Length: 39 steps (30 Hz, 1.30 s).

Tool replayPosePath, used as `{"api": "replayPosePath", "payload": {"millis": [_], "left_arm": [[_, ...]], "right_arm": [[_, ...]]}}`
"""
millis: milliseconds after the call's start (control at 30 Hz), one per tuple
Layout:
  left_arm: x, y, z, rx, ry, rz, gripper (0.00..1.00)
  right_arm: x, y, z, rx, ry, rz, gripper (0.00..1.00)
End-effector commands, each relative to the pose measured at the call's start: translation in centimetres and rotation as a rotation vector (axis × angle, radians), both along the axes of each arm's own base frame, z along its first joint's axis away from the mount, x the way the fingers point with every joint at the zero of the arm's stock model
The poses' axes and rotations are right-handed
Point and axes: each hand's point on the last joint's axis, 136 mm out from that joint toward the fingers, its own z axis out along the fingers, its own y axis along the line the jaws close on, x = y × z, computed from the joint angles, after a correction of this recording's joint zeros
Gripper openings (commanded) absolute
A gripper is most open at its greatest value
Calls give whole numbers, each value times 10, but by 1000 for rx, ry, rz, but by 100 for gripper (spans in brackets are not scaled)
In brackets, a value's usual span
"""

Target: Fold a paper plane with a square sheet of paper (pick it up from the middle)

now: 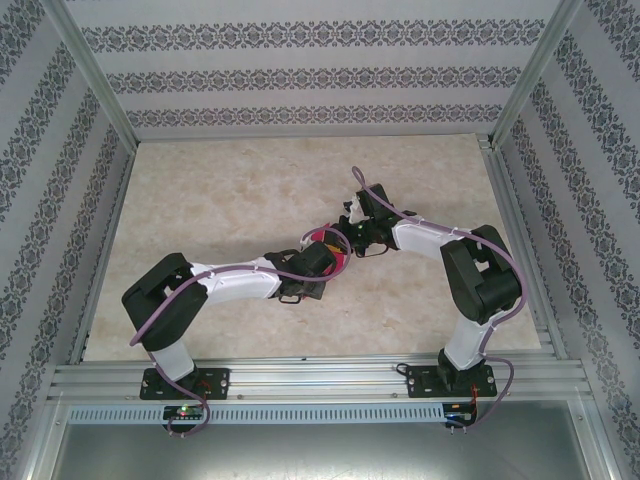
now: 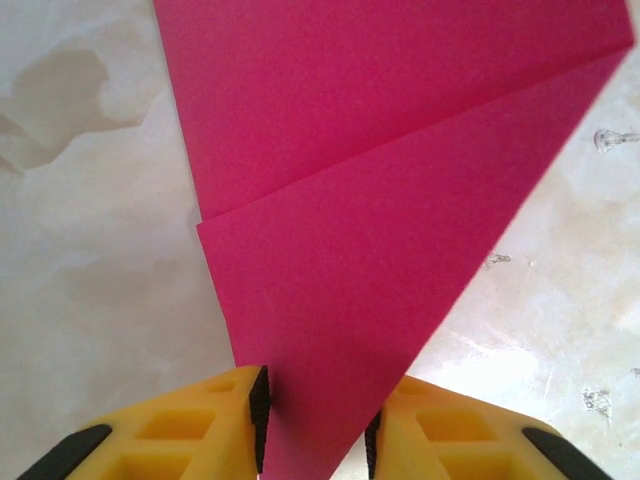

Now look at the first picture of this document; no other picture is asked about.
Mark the long aluminium base rail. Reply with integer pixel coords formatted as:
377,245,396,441
49,352,586,401

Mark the purple cable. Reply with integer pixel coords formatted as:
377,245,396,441
351,166,529,435
128,226,353,439

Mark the small circuit board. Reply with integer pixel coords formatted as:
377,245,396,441
444,402,479,426
163,404,206,420

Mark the aluminium side rail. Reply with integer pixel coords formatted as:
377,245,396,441
477,133,570,360
67,142,139,366

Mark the slotted grey cable duct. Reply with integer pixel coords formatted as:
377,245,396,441
67,402,446,426

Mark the aluminium frame bar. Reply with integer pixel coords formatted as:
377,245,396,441
7,392,69,480
569,394,634,480

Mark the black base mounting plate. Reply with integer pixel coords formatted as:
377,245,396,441
139,367,232,402
407,364,501,400

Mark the aluminium frame post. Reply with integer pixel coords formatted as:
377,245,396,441
47,0,141,146
489,0,586,149

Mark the grey metal sheet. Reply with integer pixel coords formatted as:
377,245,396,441
29,399,616,480

